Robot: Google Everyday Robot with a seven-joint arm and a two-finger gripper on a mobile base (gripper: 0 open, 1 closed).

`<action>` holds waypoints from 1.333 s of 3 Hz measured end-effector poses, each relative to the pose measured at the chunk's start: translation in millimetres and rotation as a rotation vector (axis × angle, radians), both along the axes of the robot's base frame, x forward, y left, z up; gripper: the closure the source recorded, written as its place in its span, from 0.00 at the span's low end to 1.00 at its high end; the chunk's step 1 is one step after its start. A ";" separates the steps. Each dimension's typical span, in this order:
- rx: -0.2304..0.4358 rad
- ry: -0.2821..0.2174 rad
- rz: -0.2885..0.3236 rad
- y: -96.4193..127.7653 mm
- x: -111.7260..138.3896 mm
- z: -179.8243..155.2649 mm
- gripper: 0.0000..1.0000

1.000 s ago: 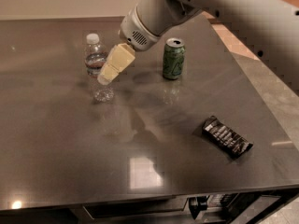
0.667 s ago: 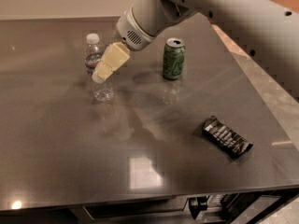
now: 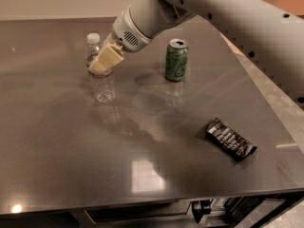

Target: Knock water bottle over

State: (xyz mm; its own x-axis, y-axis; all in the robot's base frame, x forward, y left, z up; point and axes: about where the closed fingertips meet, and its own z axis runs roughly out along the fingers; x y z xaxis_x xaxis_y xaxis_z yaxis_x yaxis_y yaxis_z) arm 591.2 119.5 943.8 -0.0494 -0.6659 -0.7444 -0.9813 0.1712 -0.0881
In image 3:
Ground black items under table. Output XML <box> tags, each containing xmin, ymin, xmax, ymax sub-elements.
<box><xmin>191</xmin><ymin>196</ymin><xmax>285</xmax><ymax>228</ymax></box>

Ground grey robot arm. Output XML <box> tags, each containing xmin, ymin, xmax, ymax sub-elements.
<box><xmin>88</xmin><ymin>0</ymin><xmax>304</xmax><ymax>105</ymax></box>

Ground drawer under table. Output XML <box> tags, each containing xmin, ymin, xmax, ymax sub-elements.
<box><xmin>85</xmin><ymin>201</ymin><xmax>190</xmax><ymax>223</ymax></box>

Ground clear plastic water bottle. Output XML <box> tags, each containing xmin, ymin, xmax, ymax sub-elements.
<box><xmin>85</xmin><ymin>32</ymin><xmax>116</xmax><ymax>104</ymax></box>

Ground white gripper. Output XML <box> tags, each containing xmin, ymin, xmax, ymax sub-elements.
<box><xmin>88</xmin><ymin>8</ymin><xmax>152</xmax><ymax>74</ymax></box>

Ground black snack bar wrapper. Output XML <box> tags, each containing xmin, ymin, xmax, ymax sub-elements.
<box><xmin>205</xmin><ymin>118</ymin><xmax>257</xmax><ymax>162</ymax></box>

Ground green soda can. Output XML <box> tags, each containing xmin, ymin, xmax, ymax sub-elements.
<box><xmin>165</xmin><ymin>38</ymin><xmax>188</xmax><ymax>82</ymax></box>

